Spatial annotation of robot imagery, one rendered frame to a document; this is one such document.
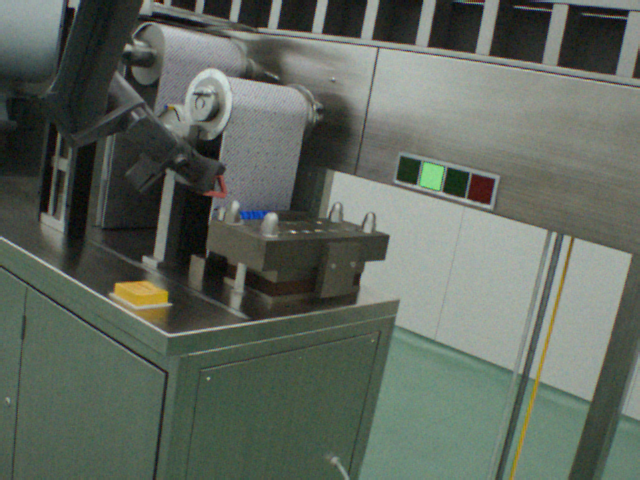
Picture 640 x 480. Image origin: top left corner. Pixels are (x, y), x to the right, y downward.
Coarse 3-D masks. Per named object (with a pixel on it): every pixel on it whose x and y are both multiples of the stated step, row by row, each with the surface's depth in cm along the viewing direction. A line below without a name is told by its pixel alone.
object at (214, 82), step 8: (200, 80) 151; (208, 80) 149; (216, 80) 148; (216, 88) 148; (224, 88) 146; (224, 96) 146; (224, 104) 146; (224, 112) 147; (192, 120) 153; (216, 120) 148; (200, 128) 151; (208, 128) 150; (304, 128) 167
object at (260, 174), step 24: (240, 144) 151; (264, 144) 157; (288, 144) 162; (240, 168) 153; (264, 168) 159; (288, 168) 165; (240, 192) 155; (264, 192) 161; (288, 192) 167; (216, 216) 152
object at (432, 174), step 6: (426, 168) 155; (432, 168) 154; (438, 168) 153; (426, 174) 155; (432, 174) 154; (438, 174) 153; (420, 180) 156; (426, 180) 155; (432, 180) 154; (438, 180) 153; (426, 186) 155; (432, 186) 154; (438, 186) 153
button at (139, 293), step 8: (120, 288) 127; (128, 288) 127; (136, 288) 127; (144, 288) 128; (152, 288) 129; (160, 288) 130; (120, 296) 127; (128, 296) 126; (136, 296) 124; (144, 296) 125; (152, 296) 127; (160, 296) 128; (136, 304) 125; (144, 304) 126
